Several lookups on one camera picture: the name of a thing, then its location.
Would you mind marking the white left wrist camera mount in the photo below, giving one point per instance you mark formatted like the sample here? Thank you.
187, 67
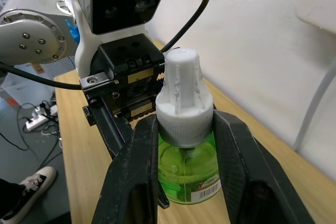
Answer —
86, 51

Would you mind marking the black and white sneaker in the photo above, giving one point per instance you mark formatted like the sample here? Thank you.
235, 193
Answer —
34, 184

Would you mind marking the white power strip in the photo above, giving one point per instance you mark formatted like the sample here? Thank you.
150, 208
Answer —
36, 120

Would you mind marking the green liquid bottle white cap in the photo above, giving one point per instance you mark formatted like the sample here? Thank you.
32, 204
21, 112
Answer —
183, 103

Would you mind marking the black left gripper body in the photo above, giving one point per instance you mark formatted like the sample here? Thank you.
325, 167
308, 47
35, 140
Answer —
123, 56

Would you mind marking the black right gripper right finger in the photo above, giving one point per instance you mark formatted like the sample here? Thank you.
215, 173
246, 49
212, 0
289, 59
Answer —
244, 171

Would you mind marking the white pipe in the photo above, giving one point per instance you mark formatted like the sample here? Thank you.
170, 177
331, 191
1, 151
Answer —
309, 113

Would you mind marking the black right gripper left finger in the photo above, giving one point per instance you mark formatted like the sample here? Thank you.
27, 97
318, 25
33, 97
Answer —
131, 171

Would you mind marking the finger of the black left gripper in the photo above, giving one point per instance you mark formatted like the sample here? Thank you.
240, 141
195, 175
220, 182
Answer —
107, 127

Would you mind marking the black trouser leg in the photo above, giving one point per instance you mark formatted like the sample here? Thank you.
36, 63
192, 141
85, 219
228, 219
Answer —
9, 195

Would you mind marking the translucent white storage bin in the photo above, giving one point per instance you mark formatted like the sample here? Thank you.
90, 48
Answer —
18, 87

